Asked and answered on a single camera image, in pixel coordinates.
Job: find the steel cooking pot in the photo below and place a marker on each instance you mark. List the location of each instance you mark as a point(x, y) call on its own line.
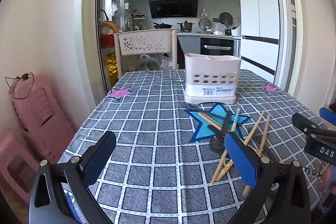
point(185, 26)

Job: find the black spoon on star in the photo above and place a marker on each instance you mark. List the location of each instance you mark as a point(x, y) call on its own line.
point(190, 108)

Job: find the white wall outlet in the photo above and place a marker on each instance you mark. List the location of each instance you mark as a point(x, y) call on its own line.
point(126, 6)

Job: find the red box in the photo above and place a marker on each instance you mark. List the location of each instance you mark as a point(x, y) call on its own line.
point(107, 40)

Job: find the stack of pink stools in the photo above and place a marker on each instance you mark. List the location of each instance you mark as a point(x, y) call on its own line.
point(39, 119)

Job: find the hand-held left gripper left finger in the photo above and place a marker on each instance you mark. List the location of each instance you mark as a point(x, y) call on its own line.
point(101, 158)

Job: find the gold foil bundle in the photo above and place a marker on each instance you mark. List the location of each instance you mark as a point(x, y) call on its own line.
point(111, 66)

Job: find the pink plastic bag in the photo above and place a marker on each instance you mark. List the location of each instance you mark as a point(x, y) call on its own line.
point(168, 62)

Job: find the black built-in oven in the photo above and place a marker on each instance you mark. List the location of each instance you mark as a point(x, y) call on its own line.
point(216, 50)

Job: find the black range hood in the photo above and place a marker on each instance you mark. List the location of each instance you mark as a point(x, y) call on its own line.
point(173, 6)

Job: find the white plastic container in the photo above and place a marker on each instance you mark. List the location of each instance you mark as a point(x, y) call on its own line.
point(219, 29)

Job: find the kitchen counter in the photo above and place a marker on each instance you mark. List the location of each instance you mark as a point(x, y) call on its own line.
point(191, 34)

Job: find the white perforated utensil holder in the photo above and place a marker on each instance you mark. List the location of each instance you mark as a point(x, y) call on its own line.
point(210, 69)

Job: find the small pink stool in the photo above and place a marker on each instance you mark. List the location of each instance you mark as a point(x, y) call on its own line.
point(13, 150)

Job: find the black wok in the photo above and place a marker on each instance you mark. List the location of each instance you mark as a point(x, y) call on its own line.
point(162, 26)

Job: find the white rice cooker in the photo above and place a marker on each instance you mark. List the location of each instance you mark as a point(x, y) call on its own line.
point(237, 31)

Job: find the round hanging steamer rack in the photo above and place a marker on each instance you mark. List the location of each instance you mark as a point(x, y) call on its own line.
point(226, 18)
point(203, 23)

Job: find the white refrigerator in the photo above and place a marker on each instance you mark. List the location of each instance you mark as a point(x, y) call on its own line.
point(258, 16)

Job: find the round bamboo tray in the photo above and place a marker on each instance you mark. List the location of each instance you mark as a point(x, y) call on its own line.
point(109, 26)

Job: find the small kitchen shelf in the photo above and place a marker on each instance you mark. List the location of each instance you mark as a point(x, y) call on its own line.
point(139, 22)

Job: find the hanging clear plastic bag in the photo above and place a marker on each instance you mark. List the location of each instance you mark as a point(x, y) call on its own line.
point(114, 8)

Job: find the blue patterned chopstick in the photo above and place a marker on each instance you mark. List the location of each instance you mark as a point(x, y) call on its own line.
point(235, 120)

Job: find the grey checked tablecloth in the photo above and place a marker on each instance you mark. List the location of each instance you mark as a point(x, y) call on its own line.
point(147, 134)

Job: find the sliding door frame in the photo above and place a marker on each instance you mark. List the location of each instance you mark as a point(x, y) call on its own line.
point(288, 29)
point(90, 29)

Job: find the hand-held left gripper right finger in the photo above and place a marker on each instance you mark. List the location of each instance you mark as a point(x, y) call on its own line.
point(241, 158)

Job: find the small white figurine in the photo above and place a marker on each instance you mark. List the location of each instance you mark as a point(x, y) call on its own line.
point(203, 13)

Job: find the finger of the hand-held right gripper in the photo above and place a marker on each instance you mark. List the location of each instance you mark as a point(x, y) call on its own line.
point(304, 123)
point(329, 115)

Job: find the white plastic bag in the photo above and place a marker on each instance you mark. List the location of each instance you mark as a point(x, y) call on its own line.
point(147, 62)

